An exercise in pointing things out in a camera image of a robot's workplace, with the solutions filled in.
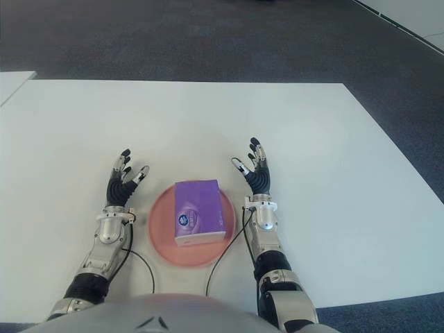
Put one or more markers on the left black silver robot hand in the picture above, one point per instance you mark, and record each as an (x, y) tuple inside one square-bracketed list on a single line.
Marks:
[(119, 189)]

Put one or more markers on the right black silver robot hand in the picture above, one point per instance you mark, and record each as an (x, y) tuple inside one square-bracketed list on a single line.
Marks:
[(258, 178)]

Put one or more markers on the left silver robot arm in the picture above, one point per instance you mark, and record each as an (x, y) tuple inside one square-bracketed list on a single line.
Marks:
[(107, 239)]

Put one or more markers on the pink round plate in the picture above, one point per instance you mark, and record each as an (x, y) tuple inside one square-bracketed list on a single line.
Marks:
[(163, 222)]

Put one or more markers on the silver robot torso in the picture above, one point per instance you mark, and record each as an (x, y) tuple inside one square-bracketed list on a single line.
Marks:
[(180, 315)]

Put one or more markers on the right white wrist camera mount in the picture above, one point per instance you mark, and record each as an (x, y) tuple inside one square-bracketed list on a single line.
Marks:
[(267, 204)]

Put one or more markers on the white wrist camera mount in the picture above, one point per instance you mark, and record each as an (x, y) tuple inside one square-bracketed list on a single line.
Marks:
[(267, 204), (111, 216)]

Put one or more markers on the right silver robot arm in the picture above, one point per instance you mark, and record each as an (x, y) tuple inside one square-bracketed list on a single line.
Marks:
[(265, 222)]

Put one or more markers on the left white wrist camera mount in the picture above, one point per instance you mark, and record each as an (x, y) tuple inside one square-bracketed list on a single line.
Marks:
[(111, 216)]

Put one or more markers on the white side table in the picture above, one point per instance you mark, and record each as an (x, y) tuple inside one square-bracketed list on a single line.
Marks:
[(14, 86)]

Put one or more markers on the purple white tissue pack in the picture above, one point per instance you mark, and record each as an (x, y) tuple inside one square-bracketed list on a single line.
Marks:
[(197, 208)]

